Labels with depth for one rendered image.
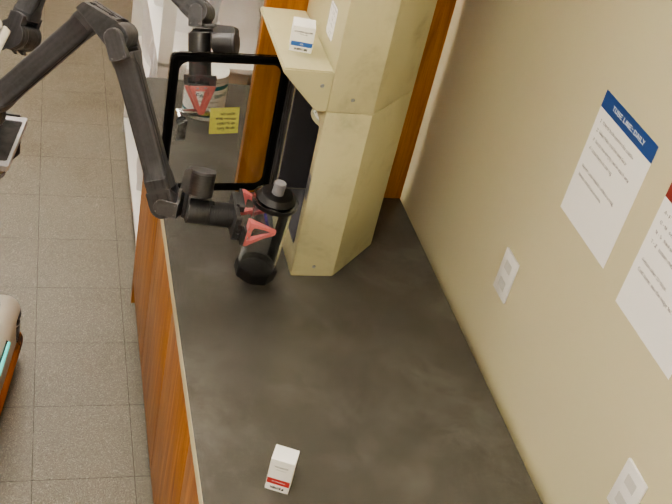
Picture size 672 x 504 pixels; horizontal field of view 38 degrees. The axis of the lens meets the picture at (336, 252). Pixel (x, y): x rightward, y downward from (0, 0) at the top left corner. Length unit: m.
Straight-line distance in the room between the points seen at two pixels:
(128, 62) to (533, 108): 0.89
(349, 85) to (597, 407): 0.86
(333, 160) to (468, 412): 0.65
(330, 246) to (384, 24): 0.60
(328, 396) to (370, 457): 0.18
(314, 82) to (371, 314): 0.60
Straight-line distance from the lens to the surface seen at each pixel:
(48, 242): 4.03
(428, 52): 2.64
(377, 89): 2.21
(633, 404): 1.87
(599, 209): 1.96
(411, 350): 2.34
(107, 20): 2.20
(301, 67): 2.15
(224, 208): 2.23
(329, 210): 2.36
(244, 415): 2.08
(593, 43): 2.04
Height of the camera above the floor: 2.43
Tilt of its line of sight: 35 degrees down
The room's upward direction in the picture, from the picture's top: 14 degrees clockwise
